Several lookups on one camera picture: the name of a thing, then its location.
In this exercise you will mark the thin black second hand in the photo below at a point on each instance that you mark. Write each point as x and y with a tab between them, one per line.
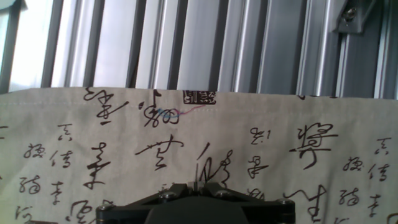
196	174

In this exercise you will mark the beige calligraphy print cloth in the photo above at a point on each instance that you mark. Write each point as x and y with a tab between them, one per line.
280	186

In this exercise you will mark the grey metal corner bracket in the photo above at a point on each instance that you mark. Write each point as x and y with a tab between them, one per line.
354	18

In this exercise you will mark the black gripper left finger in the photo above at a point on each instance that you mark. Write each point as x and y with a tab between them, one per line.
124	213

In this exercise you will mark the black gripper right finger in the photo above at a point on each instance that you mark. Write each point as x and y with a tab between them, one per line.
270	213

